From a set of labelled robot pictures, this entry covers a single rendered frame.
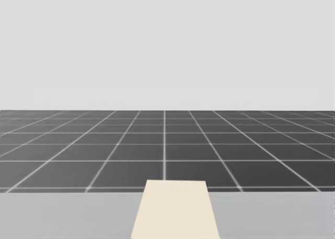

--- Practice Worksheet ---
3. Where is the tall board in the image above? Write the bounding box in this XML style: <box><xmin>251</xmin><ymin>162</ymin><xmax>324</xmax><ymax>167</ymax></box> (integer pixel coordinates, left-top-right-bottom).
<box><xmin>130</xmin><ymin>179</ymin><xmax>221</xmax><ymax>239</ymax></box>

